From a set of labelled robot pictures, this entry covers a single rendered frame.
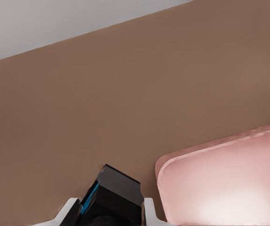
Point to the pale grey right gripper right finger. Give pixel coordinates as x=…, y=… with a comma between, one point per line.
x=150, y=212

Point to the pink storage box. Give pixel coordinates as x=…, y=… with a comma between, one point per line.
x=219, y=183

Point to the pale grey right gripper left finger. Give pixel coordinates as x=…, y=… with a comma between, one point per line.
x=68, y=209

